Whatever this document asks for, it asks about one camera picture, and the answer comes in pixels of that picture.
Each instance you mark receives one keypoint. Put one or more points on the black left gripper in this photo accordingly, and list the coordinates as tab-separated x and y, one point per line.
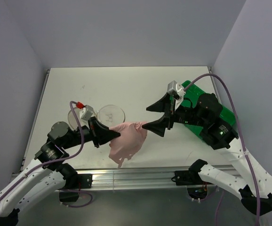
100	133

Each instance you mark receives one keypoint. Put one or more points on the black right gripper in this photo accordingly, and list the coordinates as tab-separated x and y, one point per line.
157	125

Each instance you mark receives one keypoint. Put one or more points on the pink bra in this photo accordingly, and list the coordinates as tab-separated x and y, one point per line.
132	137

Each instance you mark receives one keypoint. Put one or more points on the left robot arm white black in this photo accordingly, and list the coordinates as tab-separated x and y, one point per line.
48	170

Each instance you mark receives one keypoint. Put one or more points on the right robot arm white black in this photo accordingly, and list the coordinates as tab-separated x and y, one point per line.
254	185

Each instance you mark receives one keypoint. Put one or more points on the round mesh laundry bag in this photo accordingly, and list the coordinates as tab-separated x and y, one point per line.
109	115

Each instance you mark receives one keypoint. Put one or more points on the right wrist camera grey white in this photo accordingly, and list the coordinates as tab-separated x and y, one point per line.
176	91

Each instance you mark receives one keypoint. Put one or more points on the aluminium mounting rail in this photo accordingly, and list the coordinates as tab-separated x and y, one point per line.
117	179

